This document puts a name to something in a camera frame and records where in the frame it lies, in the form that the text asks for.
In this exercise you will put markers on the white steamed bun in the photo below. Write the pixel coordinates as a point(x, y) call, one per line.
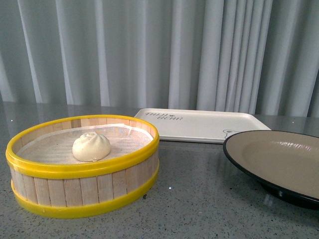
point(90, 147)

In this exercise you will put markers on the beige plate with black rim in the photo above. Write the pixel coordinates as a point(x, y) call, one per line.
point(286, 164)

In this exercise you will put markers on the white bear-print tray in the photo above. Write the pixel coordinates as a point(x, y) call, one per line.
point(198, 126)

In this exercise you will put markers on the white steamer liner cloth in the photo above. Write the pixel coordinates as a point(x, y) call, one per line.
point(56, 148)

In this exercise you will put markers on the grey pleated curtain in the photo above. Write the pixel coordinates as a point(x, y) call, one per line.
point(250, 56)

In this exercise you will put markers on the yellow-rimmed bamboo steamer basket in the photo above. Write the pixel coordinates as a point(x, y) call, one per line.
point(84, 189)

